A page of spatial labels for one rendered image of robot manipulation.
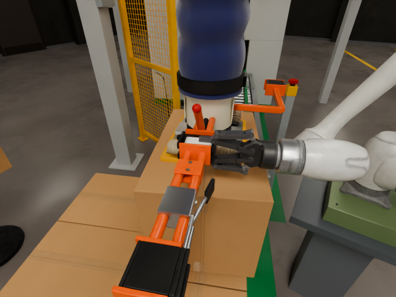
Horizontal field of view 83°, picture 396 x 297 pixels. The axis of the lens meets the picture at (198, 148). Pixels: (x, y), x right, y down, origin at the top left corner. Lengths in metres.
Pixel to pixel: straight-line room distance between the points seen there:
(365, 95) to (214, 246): 0.63
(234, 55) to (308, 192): 0.79
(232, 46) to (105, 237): 1.04
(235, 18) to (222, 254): 0.73
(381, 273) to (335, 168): 1.56
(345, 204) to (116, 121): 1.91
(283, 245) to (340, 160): 1.39
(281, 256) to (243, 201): 1.25
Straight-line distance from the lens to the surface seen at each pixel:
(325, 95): 4.45
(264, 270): 1.79
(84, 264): 1.24
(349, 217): 1.11
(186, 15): 0.70
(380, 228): 1.13
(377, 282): 2.06
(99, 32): 2.08
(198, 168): 0.51
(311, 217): 1.13
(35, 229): 2.30
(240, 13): 0.70
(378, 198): 1.20
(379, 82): 0.76
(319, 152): 0.59
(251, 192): 0.68
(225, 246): 0.82
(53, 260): 1.32
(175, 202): 0.44
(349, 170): 0.62
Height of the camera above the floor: 1.54
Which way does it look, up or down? 34 degrees down
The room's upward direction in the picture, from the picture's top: straight up
